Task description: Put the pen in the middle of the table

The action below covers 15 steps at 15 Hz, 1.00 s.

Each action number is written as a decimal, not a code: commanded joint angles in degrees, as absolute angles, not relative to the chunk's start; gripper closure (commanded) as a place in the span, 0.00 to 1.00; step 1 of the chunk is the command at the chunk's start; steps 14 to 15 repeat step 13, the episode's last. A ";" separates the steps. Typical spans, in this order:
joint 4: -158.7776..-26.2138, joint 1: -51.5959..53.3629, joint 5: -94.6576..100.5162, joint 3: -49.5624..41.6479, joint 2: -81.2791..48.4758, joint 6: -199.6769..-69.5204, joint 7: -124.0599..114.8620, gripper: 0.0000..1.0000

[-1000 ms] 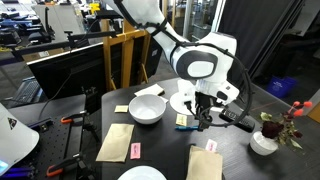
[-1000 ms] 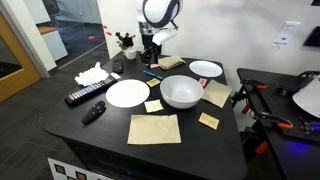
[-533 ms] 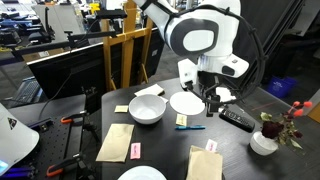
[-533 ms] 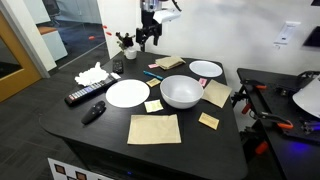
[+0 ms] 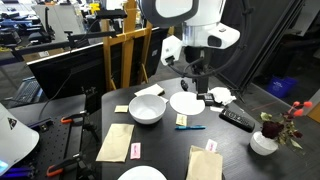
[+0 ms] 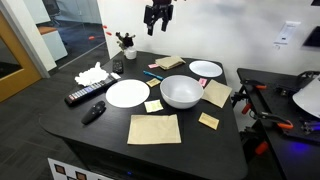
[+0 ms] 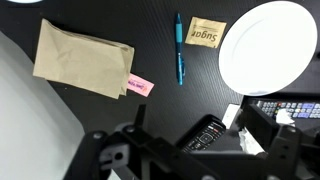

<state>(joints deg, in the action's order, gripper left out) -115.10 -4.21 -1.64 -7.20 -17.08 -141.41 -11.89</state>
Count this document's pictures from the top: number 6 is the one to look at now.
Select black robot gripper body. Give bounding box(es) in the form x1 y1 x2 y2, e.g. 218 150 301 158
143 0 175 26

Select blue ballpoint pen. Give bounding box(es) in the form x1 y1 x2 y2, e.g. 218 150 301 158
143 70 165 81

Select dark flowers with orange berries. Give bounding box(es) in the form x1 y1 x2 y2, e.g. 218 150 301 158
87 24 137 52

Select small white vase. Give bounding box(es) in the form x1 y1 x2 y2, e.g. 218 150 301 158
123 46 138 60

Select short black remote control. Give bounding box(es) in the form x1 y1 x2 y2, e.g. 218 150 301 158
112 59 125 75

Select small yellow block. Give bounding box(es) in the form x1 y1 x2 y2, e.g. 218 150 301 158
145 77 162 88

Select white round plate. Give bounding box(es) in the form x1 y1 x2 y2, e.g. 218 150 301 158
188 60 224 78
105 78 151 109

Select light grey round bowl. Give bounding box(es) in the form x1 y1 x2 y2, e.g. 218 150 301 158
159 74 205 110

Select crumpled white tissue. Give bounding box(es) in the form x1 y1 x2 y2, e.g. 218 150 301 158
74 61 110 87

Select tan napkin right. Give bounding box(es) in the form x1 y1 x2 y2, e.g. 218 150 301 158
201 79 233 109

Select long black TV remote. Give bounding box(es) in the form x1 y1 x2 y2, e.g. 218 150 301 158
64 75 118 107

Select white cabinet with wooden top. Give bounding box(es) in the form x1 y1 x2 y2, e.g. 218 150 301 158
37 25 69 63

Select curved black pointer remote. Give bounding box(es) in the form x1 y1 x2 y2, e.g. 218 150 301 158
81 100 107 126

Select beige sponge square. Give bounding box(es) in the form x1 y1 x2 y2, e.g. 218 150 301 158
198 112 220 131

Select black orange bar clamp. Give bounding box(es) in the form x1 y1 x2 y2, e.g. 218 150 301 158
240 111 295 156
232 78 268 116

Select wooden door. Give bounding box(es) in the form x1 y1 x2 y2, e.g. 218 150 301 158
0 9 43 103

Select checkered calibration board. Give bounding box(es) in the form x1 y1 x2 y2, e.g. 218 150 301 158
47 157 114 180

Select black perforated side table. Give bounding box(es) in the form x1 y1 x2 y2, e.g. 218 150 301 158
236 67 320 180

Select white wall document holder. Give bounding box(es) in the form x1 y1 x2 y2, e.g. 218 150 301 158
273 20 302 49

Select black wall screen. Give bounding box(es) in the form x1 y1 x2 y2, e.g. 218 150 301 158
302 25 320 48

